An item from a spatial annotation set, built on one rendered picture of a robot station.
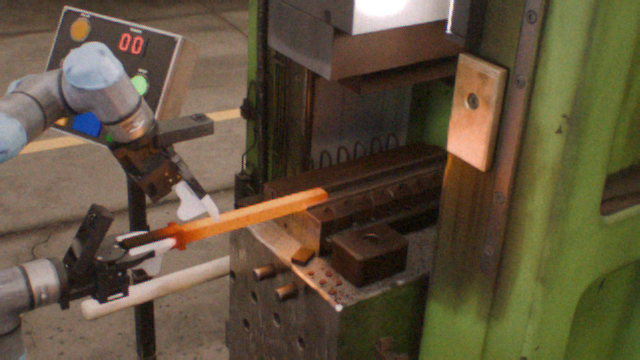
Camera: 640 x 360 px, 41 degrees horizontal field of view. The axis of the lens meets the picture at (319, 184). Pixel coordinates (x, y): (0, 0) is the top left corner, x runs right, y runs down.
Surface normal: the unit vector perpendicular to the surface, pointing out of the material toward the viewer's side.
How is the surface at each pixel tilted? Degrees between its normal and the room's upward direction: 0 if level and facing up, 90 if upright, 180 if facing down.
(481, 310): 90
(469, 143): 90
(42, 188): 0
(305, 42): 90
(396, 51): 90
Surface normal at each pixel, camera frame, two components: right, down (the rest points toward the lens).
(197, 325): 0.06, -0.88
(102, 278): 0.57, 0.41
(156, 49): -0.40, -0.11
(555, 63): -0.82, 0.23
